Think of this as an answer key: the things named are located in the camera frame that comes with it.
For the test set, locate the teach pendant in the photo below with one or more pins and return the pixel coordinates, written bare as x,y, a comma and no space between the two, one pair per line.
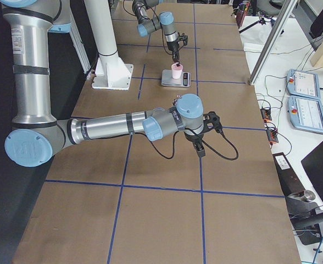
303,83
306,113

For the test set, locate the aluminium frame post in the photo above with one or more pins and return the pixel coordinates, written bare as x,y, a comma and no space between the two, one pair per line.
284,14

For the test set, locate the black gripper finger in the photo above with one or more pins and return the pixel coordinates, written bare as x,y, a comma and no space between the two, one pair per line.
177,61
174,55
198,146

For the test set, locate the black box with label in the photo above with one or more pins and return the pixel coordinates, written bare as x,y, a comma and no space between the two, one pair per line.
289,181

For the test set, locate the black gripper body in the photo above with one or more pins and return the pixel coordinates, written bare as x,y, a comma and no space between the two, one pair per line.
192,136
173,47

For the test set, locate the clear glass sauce bottle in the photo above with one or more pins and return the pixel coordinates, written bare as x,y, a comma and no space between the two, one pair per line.
175,101

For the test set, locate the upper teach pendant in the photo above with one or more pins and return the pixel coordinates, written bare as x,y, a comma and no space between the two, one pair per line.
303,83

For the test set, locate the pink paper cup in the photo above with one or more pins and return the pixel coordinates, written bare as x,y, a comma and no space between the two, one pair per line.
176,72

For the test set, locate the silver digital kitchen scale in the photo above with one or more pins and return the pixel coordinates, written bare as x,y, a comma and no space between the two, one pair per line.
183,81

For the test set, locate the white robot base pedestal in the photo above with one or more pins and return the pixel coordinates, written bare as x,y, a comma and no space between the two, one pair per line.
111,72

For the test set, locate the orange connector block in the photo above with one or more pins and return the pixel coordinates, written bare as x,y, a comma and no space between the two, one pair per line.
270,127

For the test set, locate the lower teach pendant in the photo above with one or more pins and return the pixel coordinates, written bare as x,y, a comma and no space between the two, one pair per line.
306,113

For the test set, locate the black tripod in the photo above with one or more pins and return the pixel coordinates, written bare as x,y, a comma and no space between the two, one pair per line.
262,21

